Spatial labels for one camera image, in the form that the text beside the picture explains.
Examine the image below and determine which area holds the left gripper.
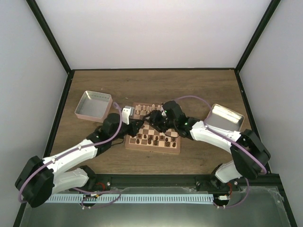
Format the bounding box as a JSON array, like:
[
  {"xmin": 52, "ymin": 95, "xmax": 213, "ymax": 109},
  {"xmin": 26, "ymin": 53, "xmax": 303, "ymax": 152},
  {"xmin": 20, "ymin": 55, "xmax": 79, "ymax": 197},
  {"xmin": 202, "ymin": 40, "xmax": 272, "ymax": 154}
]
[{"xmin": 111, "ymin": 119, "xmax": 144, "ymax": 142}]

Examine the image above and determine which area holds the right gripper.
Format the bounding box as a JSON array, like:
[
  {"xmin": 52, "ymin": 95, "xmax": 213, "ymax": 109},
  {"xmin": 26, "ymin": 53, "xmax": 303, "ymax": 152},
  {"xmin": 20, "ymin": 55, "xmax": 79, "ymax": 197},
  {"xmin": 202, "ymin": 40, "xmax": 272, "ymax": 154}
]
[{"xmin": 143, "ymin": 110, "xmax": 178, "ymax": 133}]

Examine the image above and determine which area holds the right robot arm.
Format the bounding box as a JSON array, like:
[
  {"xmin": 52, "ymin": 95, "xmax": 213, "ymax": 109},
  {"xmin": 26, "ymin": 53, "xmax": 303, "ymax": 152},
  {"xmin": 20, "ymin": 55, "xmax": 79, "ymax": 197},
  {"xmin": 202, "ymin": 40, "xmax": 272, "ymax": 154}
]
[{"xmin": 143, "ymin": 101, "xmax": 271, "ymax": 191}]

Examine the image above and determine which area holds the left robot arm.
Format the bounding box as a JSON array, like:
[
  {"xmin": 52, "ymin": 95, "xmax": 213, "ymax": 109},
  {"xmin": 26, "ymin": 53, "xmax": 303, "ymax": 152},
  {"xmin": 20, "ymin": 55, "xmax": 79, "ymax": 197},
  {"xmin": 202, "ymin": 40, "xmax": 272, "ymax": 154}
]
[{"xmin": 15, "ymin": 113, "xmax": 144, "ymax": 208}]

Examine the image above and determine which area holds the wooden chess board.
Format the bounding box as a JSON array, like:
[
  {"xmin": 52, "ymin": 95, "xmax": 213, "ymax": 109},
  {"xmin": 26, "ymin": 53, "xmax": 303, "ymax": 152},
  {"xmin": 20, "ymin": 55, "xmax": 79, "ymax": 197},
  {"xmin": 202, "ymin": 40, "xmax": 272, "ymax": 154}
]
[{"xmin": 125, "ymin": 102, "xmax": 181, "ymax": 154}]

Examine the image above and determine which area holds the pink metal tray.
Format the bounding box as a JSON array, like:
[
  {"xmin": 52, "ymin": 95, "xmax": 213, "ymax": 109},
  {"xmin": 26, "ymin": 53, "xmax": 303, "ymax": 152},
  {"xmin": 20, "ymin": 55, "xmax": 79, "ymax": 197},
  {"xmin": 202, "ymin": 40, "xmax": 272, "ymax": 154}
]
[{"xmin": 74, "ymin": 91, "xmax": 113, "ymax": 123}]

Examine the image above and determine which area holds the gold metal tray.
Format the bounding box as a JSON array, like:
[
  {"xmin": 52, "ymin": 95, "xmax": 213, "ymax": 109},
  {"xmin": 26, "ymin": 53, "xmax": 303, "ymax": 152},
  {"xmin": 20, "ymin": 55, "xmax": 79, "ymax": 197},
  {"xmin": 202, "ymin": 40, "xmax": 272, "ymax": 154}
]
[{"xmin": 205, "ymin": 104, "xmax": 244, "ymax": 131}]

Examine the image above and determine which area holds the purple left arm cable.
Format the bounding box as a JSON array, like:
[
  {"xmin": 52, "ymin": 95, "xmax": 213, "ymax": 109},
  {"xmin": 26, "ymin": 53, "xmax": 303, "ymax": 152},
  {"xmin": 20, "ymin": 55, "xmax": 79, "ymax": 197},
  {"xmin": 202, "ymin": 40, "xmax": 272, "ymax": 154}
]
[{"xmin": 18, "ymin": 102, "xmax": 124, "ymax": 204}]

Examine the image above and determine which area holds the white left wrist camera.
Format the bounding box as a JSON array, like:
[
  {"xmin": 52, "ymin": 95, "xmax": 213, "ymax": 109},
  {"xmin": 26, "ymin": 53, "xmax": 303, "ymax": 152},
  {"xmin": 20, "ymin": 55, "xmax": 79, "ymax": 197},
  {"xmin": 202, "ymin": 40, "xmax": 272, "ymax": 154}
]
[{"xmin": 122, "ymin": 106, "xmax": 134, "ymax": 125}]

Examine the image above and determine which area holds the light blue cable duct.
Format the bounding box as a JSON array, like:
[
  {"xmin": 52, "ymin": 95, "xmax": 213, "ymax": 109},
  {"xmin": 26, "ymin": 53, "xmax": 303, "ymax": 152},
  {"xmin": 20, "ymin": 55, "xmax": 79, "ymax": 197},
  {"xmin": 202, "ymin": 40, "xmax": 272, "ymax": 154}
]
[{"xmin": 46, "ymin": 194, "xmax": 214, "ymax": 205}]

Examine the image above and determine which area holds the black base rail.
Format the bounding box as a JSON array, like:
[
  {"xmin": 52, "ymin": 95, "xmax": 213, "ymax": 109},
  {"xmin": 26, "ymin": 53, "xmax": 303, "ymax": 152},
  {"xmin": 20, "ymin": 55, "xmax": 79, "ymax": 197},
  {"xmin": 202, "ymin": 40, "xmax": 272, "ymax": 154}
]
[{"xmin": 94, "ymin": 174, "xmax": 281, "ymax": 192}]

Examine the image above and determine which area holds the black enclosure frame post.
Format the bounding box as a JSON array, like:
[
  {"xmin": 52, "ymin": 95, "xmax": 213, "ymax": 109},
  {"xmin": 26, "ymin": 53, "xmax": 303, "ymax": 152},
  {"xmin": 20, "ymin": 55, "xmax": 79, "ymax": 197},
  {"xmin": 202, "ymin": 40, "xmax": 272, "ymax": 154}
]
[{"xmin": 26, "ymin": 0, "xmax": 71, "ymax": 74}]

